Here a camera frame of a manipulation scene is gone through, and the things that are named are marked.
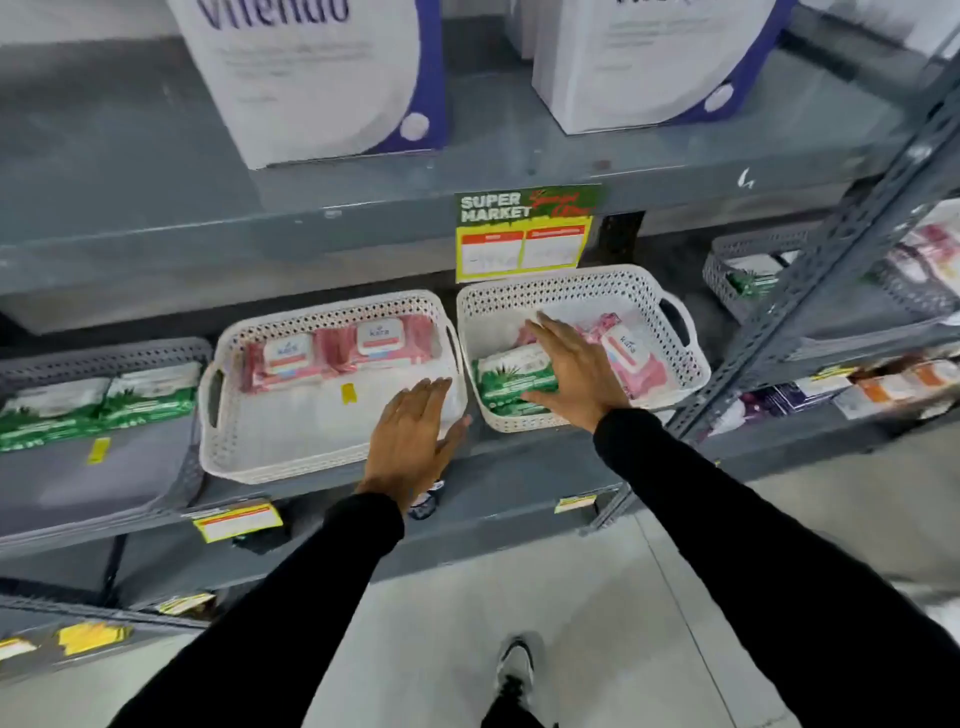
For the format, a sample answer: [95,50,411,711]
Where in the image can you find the orange white packet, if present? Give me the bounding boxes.
[832,373,925,421]
[903,357,960,395]

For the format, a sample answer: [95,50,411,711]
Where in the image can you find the white perforated plastic basket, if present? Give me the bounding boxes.
[198,290,469,486]
[456,264,712,435]

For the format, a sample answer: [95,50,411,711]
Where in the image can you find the grey metal shelf rack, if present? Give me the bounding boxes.
[697,198,960,485]
[0,0,960,680]

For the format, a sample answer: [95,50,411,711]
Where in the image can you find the pink wet wipes packet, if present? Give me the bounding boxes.
[324,313,438,374]
[241,330,331,395]
[517,312,670,401]

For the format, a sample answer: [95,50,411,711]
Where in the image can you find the person's right hand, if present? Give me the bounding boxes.
[521,312,633,435]

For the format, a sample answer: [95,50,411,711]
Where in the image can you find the person's right forearm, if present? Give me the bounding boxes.
[592,408,960,728]

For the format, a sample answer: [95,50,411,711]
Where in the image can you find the grey perforated plastic basket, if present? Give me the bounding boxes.
[0,336,216,540]
[871,222,960,318]
[702,222,826,325]

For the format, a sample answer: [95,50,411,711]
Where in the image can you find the black white shoe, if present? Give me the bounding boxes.
[495,637,537,702]

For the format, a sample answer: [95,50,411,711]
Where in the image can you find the person's left hand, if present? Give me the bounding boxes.
[357,376,474,516]

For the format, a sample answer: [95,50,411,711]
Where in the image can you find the purple white packet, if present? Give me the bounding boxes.
[708,373,845,436]

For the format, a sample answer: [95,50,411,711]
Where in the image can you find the person's black trouser leg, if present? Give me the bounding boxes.
[480,686,556,728]

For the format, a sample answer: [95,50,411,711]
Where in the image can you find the grey perforated upright post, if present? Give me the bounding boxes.
[585,45,960,535]

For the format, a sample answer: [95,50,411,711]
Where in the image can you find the green wet wipes packet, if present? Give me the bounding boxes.
[724,252,798,300]
[0,376,112,454]
[472,342,560,418]
[101,361,204,429]

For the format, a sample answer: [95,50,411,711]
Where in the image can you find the green yellow price sign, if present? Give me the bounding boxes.
[453,183,605,285]

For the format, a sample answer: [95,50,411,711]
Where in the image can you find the pink white packets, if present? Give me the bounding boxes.
[888,198,960,301]

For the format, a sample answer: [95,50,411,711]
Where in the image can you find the white blue cardboard box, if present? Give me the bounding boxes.
[165,0,451,171]
[531,0,798,136]

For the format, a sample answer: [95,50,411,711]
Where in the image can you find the person's left forearm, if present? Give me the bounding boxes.
[108,491,406,728]

